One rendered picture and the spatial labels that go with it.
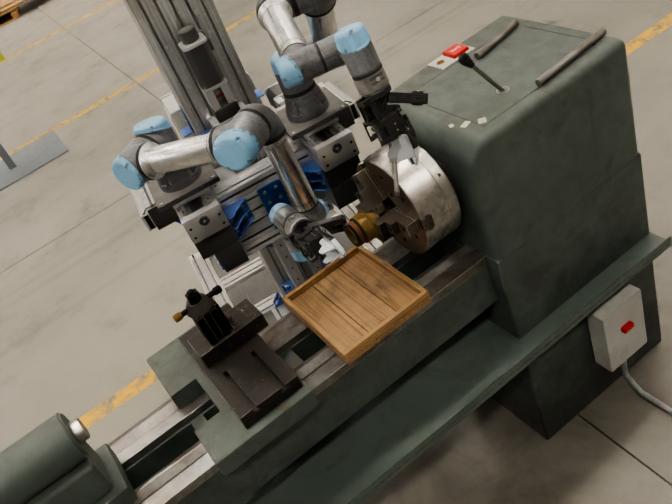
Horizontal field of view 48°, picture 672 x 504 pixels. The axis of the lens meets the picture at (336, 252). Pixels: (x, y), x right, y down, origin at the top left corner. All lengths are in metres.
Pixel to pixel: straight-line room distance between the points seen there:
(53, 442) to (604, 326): 1.67
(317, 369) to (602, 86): 1.11
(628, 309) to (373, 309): 0.91
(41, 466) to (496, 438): 1.60
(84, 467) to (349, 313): 0.81
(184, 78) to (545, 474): 1.81
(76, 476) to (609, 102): 1.73
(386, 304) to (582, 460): 0.98
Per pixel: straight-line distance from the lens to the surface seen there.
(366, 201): 2.10
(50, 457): 1.97
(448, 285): 2.16
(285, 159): 2.27
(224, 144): 2.10
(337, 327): 2.13
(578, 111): 2.20
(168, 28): 2.58
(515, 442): 2.84
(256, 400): 1.94
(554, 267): 2.37
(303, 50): 1.82
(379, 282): 2.21
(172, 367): 2.25
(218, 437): 1.99
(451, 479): 2.81
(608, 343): 2.63
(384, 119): 1.76
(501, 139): 2.01
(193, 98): 2.64
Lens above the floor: 2.30
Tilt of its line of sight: 36 degrees down
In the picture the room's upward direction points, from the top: 24 degrees counter-clockwise
